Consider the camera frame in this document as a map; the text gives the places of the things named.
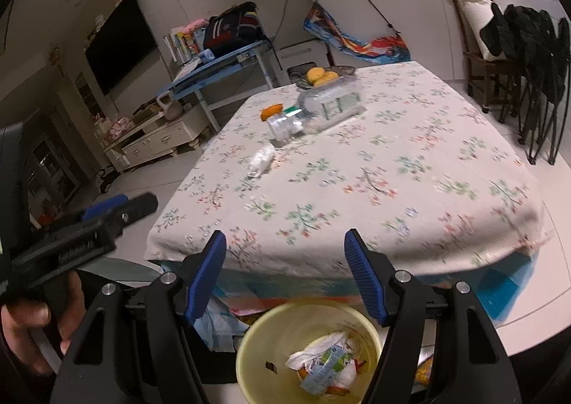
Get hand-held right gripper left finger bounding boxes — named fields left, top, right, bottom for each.
left=49, top=230, right=227, bottom=404

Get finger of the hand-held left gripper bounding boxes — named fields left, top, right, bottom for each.
left=113, top=192, right=160, bottom=236
left=56, top=194, right=130, bottom=232

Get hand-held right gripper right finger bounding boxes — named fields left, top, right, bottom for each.
left=344, top=228, right=522, bottom=404

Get yellow trash bin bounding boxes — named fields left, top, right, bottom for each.
left=236, top=301, right=383, bottom=404

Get person's left hand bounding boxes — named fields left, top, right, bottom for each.
left=0, top=271, right=86, bottom=375

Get black shoes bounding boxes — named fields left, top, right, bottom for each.
left=98, top=167, right=119, bottom=193

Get pale plastic bag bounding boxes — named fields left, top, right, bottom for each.
left=196, top=292, right=251, bottom=351

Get grey stool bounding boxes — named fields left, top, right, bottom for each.
left=76, top=254, right=166, bottom=289

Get white television cabinet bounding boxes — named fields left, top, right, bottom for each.
left=103, top=107, right=212, bottom=173

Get dark glass cabinet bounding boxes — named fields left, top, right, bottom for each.
left=27, top=110, right=90, bottom=208

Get pink patterned box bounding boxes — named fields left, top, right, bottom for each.
left=107, top=116, right=135, bottom=139

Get pink plastic jug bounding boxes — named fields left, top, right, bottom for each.
left=158, top=92, right=183, bottom=119

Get floral tablecloth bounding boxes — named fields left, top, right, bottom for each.
left=145, top=61, right=546, bottom=282

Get blue striped table cover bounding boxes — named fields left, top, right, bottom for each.
left=161, top=248, right=542, bottom=327

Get stack of books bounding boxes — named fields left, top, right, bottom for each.
left=163, top=27, right=201, bottom=66

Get black flat television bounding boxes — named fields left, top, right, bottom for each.
left=85, top=0, right=159, bottom=96

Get blue study desk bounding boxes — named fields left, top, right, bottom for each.
left=156, top=40, right=275, bottom=128

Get clear plastic cup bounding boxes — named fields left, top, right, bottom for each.
left=268, top=112, right=306, bottom=146

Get clear plastic bottle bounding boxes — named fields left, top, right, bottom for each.
left=298, top=78, right=367, bottom=126

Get dark striped backpack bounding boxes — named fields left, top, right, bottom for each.
left=203, top=2, right=268, bottom=57

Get white floor appliance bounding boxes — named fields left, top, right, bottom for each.
left=280, top=40, right=333, bottom=84

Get colourful printed bag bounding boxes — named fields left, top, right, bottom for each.
left=303, top=0, right=411, bottom=62

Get wooden chair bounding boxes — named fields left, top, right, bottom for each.
left=445, top=0, right=518, bottom=112

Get white pillow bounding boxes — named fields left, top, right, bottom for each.
left=446, top=0, right=509, bottom=61

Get black jacket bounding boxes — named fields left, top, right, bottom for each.
left=479, top=5, right=569, bottom=101

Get wire fruit basket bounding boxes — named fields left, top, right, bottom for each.
left=294, top=66, right=357, bottom=89

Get black cable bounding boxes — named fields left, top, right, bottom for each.
left=271, top=0, right=300, bottom=70

